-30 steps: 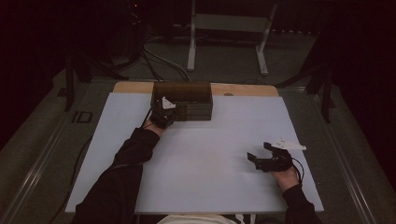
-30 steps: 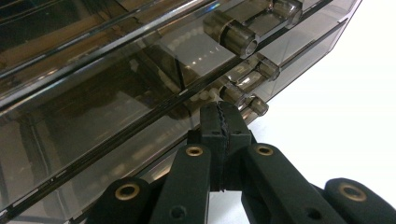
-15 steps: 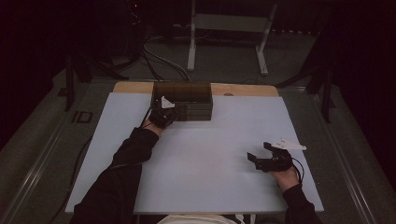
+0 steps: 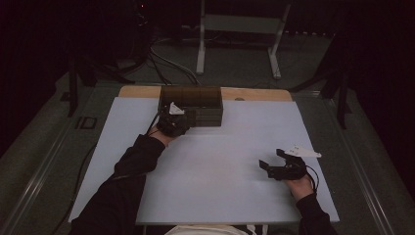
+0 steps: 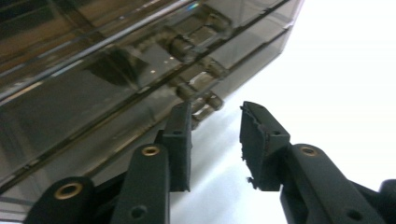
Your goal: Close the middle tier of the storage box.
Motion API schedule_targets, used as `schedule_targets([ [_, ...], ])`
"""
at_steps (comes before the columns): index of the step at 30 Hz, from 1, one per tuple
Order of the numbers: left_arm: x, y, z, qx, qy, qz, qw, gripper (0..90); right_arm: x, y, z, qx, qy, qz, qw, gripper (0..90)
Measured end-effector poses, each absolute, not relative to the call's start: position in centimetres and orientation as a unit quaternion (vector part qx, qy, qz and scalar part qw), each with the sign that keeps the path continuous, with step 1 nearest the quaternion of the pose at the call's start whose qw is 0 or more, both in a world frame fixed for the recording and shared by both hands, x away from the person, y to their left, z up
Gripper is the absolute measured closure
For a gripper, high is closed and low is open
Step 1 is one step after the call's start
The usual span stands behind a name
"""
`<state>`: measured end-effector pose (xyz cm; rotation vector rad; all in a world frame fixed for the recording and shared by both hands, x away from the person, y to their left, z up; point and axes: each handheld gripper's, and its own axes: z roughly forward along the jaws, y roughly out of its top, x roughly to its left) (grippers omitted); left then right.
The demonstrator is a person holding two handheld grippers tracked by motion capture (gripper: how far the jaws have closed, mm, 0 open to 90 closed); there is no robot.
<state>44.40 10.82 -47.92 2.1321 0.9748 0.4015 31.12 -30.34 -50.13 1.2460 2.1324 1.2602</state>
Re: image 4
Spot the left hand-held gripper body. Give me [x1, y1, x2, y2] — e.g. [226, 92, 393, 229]
[157, 101, 191, 138]

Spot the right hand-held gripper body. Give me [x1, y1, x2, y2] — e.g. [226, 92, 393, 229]
[267, 145, 323, 181]

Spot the dark transparent drawer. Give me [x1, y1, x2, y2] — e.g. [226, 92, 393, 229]
[187, 118, 224, 128]

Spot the dark transparent drawer box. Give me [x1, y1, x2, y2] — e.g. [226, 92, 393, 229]
[158, 85, 224, 128]

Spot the person's left hand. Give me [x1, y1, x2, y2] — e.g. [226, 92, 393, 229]
[148, 128, 179, 148]

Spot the person's right hand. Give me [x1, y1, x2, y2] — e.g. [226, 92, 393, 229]
[285, 174, 316, 202]

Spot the white table mat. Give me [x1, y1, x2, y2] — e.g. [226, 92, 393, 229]
[68, 96, 341, 226]

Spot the black stand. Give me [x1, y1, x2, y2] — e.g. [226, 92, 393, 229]
[66, 54, 137, 118]
[288, 64, 354, 130]

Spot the dark floor socket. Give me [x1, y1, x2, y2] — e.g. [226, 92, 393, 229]
[74, 116, 98, 131]

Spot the white metal stand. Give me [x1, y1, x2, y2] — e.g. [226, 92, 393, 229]
[195, 0, 292, 80]

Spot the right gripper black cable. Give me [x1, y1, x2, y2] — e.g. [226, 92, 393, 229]
[304, 164, 321, 194]

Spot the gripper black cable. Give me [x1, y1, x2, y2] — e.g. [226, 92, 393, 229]
[51, 110, 164, 235]
[304, 164, 321, 194]

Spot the bundle of floor cables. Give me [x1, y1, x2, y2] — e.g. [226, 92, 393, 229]
[148, 44, 202, 87]

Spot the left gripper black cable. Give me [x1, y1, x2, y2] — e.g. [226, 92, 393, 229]
[51, 110, 164, 235]

